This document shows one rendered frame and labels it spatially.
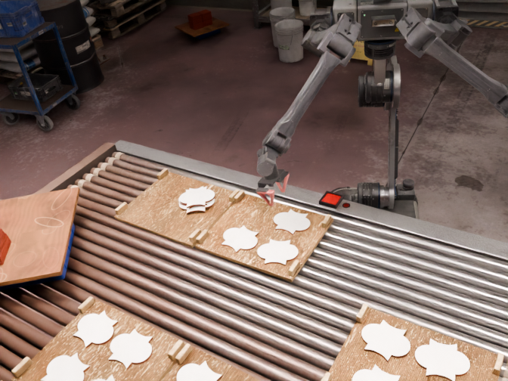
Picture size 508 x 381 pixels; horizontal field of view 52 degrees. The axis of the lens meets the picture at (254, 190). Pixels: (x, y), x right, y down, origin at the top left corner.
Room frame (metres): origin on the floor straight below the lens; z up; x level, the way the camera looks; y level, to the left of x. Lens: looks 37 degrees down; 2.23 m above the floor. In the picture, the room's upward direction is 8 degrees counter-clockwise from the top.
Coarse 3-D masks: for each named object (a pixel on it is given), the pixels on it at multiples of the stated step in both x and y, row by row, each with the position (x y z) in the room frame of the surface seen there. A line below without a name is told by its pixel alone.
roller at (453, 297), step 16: (96, 176) 2.04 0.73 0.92; (128, 192) 1.89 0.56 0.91; (320, 256) 1.33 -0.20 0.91; (336, 256) 1.30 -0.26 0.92; (368, 272) 1.22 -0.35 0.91; (384, 272) 1.20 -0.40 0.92; (416, 288) 1.12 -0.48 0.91; (432, 288) 1.10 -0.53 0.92; (464, 304) 1.03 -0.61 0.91; (480, 304) 1.02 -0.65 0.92
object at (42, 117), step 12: (48, 24) 4.73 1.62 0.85; (24, 36) 4.48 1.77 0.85; (36, 36) 4.53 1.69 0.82; (12, 48) 4.30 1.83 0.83; (60, 48) 4.75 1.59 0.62; (24, 72) 4.29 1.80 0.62; (72, 72) 4.77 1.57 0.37; (72, 84) 4.76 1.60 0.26; (36, 96) 4.31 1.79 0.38; (60, 96) 4.58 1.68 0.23; (72, 96) 4.72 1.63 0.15; (0, 108) 4.50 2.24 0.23; (12, 108) 4.46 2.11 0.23; (24, 108) 4.42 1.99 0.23; (36, 108) 4.38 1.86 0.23; (48, 108) 4.38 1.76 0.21; (72, 108) 4.73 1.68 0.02; (12, 120) 4.60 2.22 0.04; (36, 120) 4.38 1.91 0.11; (48, 120) 4.33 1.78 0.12
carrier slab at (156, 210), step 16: (176, 176) 1.92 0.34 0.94; (144, 192) 1.83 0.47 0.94; (160, 192) 1.82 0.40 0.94; (176, 192) 1.80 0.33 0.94; (224, 192) 1.75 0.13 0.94; (128, 208) 1.74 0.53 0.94; (144, 208) 1.72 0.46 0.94; (160, 208) 1.71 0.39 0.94; (176, 208) 1.69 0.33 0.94; (208, 208) 1.66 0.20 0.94; (224, 208) 1.65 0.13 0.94; (144, 224) 1.62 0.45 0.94; (160, 224) 1.60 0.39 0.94; (176, 224) 1.59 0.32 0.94; (192, 224) 1.57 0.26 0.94; (208, 224) 1.56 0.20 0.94; (176, 240) 1.49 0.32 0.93
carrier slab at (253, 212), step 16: (240, 208) 1.63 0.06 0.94; (256, 208) 1.62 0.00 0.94; (272, 208) 1.60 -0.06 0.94; (288, 208) 1.59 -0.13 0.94; (224, 224) 1.55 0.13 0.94; (240, 224) 1.53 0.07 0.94; (256, 224) 1.52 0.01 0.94; (272, 224) 1.51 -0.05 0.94; (320, 224) 1.47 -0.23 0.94; (208, 240) 1.46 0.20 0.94; (224, 240) 1.45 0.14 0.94; (304, 240) 1.39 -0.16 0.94; (224, 256) 1.37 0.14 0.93; (240, 256) 1.35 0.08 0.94; (256, 256) 1.34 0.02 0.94; (304, 256) 1.31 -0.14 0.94; (272, 272) 1.26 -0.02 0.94; (288, 272) 1.24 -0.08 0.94
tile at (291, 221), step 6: (276, 216) 1.54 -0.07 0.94; (282, 216) 1.53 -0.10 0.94; (288, 216) 1.53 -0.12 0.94; (294, 216) 1.53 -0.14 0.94; (300, 216) 1.52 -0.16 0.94; (306, 216) 1.52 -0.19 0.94; (276, 222) 1.50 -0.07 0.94; (282, 222) 1.50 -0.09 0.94; (288, 222) 1.49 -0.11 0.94; (294, 222) 1.49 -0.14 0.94; (300, 222) 1.48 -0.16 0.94; (306, 222) 1.48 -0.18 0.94; (276, 228) 1.47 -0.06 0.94; (282, 228) 1.47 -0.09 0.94; (288, 228) 1.46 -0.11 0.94; (294, 228) 1.46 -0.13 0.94; (300, 228) 1.45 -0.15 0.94; (306, 228) 1.45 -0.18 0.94
